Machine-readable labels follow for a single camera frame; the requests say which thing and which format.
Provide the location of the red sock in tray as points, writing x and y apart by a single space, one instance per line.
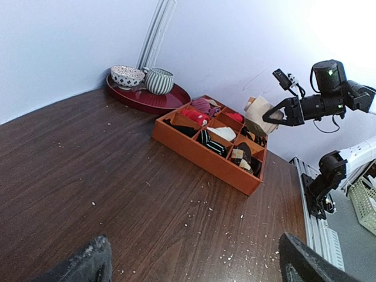
236 116
196 116

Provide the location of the cream striped knitted sock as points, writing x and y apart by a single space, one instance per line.
254 109

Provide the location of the red round plate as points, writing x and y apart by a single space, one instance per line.
142 100

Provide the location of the right aluminium frame post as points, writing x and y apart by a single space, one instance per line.
155 33

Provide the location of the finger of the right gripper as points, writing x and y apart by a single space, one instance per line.
281 113

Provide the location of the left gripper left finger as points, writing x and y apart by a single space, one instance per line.
93 262

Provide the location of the cream sock in tray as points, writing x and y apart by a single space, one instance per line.
226 133

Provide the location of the black sock in tray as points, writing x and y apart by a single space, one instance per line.
186 130

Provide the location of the grey striped cup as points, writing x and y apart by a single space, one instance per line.
158 81

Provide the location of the white dotted bowl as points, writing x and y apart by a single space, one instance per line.
126 77

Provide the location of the black white striped sock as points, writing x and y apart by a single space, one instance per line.
205 140

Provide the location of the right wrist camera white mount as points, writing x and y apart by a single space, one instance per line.
288 82

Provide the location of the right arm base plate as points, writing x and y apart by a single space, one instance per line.
318 198

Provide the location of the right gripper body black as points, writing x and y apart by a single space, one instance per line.
299 110

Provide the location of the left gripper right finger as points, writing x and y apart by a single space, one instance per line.
298 262

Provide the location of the white perforated basket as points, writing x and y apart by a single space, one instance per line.
362 195

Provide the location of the wooden compartment tray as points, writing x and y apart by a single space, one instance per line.
215 137

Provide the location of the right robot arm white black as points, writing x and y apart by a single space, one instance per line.
334 94

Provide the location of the purple sock in tray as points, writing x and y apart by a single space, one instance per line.
206 106

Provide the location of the argyle patterned sock in tray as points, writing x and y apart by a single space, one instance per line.
242 157

